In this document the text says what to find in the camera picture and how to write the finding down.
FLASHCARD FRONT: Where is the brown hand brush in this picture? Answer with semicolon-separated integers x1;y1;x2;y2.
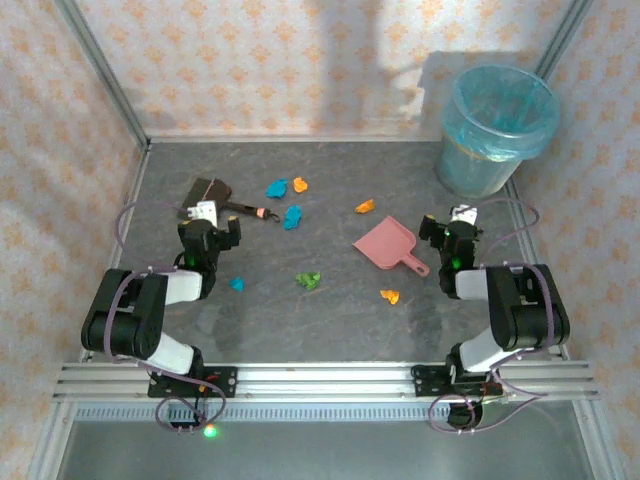
177;177;282;225

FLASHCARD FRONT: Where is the pink plastic dustpan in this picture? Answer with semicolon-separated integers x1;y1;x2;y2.
352;215;431;278

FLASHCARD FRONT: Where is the bin with blue bag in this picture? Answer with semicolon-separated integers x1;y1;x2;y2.
435;64;562;199

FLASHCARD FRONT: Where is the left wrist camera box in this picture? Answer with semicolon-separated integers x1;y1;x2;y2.
191;200;220;227

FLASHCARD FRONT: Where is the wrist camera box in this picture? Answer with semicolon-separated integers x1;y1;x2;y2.
191;200;220;227
448;202;479;227

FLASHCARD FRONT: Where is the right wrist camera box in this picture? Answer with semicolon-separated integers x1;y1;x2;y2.
448;202;479;227

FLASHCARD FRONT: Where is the aluminium table edge rail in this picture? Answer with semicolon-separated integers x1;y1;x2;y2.
79;147;151;364
144;133;444;146
504;177;572;362

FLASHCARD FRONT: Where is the aluminium frame post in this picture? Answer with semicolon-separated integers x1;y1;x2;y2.
52;0;151;151
533;0;596;81

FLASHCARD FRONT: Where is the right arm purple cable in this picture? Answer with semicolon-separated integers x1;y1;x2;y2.
428;197;571;435

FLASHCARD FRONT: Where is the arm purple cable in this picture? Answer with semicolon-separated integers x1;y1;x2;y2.
107;199;227;432
428;197;571;435

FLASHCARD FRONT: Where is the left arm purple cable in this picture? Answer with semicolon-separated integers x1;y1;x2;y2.
107;199;227;432

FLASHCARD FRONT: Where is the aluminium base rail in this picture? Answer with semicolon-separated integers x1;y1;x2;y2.
52;362;600;401

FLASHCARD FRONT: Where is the grey slotted cable duct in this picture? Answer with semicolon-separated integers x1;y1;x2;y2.
74;403;591;424

